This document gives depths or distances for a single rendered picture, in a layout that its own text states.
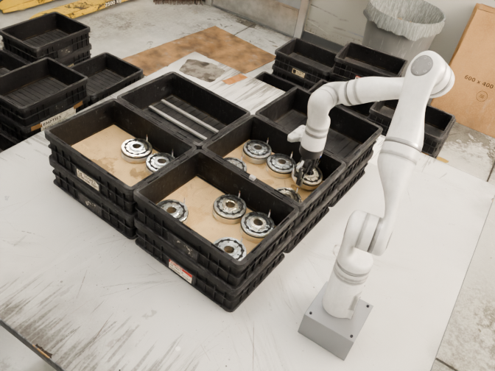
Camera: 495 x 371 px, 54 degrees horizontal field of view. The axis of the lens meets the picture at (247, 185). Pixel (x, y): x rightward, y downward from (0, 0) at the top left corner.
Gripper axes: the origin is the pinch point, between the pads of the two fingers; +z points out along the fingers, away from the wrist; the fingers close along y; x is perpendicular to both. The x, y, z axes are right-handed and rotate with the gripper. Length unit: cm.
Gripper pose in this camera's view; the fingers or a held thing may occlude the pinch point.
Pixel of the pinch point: (303, 177)
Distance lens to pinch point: 164.2
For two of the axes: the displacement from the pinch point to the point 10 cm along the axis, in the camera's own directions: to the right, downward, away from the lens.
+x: -7.8, -4.8, 3.9
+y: 6.1, -4.7, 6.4
